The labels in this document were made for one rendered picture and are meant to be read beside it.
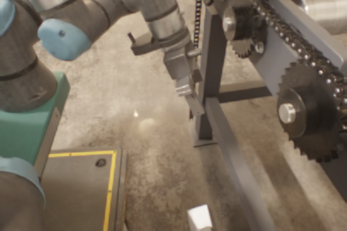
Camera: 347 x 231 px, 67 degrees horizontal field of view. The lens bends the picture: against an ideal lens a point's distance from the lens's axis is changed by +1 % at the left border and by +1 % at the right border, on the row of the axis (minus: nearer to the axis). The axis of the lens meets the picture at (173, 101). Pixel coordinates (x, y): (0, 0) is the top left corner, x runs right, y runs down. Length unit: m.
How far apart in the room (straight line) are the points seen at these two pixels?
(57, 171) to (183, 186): 0.58
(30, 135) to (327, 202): 1.25
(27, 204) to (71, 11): 0.31
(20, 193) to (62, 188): 0.76
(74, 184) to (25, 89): 0.45
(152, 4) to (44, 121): 0.36
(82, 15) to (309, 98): 0.39
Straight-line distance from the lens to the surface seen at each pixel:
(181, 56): 0.52
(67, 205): 1.00
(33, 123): 0.68
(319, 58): 0.46
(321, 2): 0.73
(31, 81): 0.69
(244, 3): 0.66
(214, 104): 1.18
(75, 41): 0.46
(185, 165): 1.37
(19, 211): 0.27
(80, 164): 1.06
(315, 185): 1.48
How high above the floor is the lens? 1.18
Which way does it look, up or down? 46 degrees down
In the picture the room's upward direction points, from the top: straight up
